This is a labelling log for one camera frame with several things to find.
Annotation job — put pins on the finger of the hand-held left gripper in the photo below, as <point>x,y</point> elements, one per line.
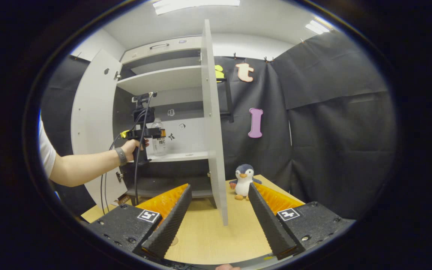
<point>156,132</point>

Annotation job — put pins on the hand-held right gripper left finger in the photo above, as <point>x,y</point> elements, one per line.
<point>171,225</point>

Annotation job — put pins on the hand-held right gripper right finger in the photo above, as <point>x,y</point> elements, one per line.
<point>268,225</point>

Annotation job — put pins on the clear bottle with red label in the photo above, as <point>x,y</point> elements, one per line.
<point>159,146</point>

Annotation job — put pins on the round wooden coaster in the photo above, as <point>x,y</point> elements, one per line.
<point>174,240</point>

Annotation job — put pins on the white cabinet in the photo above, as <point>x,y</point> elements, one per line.
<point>163,78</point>

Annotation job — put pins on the white cabinet door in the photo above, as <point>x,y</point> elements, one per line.
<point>92,112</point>
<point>212,131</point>

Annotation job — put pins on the metal door hinge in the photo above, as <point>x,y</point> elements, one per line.
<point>117,75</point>
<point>119,176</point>

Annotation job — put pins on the white cabinet drawer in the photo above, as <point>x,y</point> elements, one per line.
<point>137,52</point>

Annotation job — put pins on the grey wristband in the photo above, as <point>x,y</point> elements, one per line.
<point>121,156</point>

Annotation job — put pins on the penguin plush toy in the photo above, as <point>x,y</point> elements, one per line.
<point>244,182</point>

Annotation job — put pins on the black backdrop cloth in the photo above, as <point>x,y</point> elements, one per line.
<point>332,150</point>

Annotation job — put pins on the white t-shirt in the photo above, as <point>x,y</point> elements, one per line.
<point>46,150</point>

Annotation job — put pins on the large ceiling light panel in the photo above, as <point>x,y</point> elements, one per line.
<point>197,5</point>

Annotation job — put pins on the small ceiling light panel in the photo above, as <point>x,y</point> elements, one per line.
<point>319,26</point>

